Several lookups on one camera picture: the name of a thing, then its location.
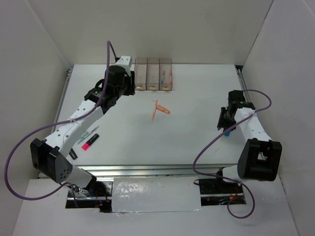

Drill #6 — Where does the aluminium frame rail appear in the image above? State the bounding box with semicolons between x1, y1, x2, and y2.
38;65;275;178

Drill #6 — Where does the left brown transparent container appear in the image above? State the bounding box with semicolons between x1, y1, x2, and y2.
134;58;147;90

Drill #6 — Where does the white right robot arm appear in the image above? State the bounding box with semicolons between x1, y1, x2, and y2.
215;90;282;193

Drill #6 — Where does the white front cover panel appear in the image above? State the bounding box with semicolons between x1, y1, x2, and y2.
112;177;202;213

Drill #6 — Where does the orange pen cap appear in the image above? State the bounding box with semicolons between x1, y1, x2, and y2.
156;105;170;114

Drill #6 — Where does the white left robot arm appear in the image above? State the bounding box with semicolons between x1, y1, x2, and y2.
30;65;135;196

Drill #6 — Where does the right brown transparent container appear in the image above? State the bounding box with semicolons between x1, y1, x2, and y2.
159;58;172;91

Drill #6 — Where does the orange pen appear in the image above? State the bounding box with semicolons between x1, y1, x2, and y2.
169;71;173;87
152;100;158;121

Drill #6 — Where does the pink black highlighter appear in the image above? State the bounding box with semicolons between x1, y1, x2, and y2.
82;134;99;151

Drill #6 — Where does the green black highlighter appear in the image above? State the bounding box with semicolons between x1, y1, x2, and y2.
69;149;78;160

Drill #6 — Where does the blue transparent pen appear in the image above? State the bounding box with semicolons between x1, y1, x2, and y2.
77;125;99;144

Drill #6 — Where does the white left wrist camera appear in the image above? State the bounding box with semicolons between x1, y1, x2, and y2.
115;56;132;75

